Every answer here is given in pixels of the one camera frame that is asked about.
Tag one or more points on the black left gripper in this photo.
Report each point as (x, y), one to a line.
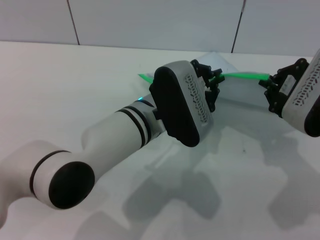
(206, 86)

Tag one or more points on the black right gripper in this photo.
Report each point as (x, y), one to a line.
(290, 77)

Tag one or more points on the transparent bag with green zipper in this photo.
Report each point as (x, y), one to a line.
(245, 75)

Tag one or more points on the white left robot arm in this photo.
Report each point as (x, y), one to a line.
(107, 132)

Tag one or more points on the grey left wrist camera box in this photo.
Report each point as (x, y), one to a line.
(175, 107)

